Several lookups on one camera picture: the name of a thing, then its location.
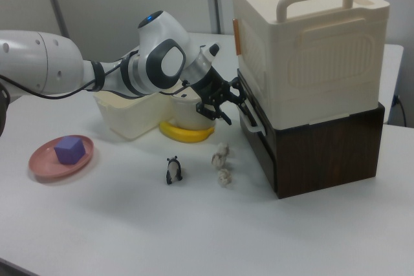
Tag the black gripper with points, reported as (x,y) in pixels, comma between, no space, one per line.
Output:
(210,87)

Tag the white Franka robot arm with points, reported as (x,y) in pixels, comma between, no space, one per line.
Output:
(39,59)

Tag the cream open plastic bin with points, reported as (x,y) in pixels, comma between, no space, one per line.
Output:
(129,121)

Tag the dark wood drawer cabinet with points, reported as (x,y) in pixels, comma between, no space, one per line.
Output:
(323,150)

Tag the small cream lidded container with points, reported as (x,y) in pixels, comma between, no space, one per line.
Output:
(189,117)

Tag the yellow toy banana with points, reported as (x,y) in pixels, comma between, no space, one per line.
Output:
(184,135)

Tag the panda figurine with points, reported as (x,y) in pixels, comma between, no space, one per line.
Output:
(173,171)

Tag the cream plastic storage box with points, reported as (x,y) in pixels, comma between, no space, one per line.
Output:
(323,62)

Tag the purple cube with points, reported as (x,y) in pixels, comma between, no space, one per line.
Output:
(69,151)

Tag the pink plate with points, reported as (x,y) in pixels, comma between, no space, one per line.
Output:
(42,163)

